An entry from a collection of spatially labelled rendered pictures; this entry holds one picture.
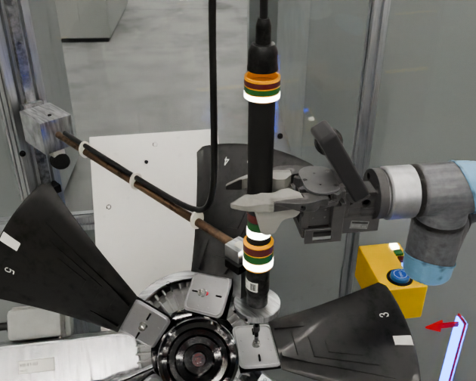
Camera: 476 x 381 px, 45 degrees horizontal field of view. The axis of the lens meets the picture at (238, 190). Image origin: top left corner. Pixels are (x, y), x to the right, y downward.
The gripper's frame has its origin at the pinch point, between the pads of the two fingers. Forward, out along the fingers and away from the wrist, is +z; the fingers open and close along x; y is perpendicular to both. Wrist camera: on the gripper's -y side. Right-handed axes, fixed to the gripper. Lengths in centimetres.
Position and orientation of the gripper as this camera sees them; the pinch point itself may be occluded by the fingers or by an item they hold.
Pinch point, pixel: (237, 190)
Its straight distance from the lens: 75.7
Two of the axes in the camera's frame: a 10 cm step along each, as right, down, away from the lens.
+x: -1.5, -5.2, 8.4
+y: -0.1, 8.5, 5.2
